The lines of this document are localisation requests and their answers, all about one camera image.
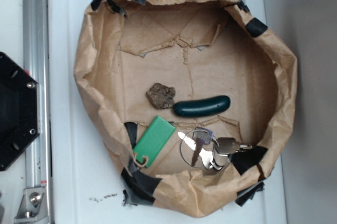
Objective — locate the green rectangular block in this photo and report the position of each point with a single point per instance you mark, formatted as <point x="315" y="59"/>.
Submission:
<point x="152" y="141"/>

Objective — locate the brown rock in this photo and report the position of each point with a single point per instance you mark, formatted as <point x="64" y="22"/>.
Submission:
<point x="161" y="96"/>

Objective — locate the dark green pickle toy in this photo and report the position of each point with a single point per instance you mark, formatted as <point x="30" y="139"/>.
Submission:
<point x="202" y="107"/>

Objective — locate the brown paper bag tray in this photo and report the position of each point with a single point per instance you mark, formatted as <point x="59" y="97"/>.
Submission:
<point x="202" y="48"/>

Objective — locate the purple-headed key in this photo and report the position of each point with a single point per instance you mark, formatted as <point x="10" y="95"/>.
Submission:
<point x="201" y="136"/>

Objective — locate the silver key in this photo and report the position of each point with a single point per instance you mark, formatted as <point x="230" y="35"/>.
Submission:
<point x="231" y="146"/>

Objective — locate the white tray board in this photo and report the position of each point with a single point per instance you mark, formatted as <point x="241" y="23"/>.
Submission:
<point x="87" y="187"/>

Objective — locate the aluminium rail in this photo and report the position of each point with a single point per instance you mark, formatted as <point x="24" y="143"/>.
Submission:
<point x="36" y="61"/>

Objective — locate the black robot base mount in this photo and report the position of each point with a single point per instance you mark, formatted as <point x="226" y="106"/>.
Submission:
<point x="19" y="111"/>

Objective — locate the metal corner bracket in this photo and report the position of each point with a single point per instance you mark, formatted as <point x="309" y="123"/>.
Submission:
<point x="33" y="207"/>

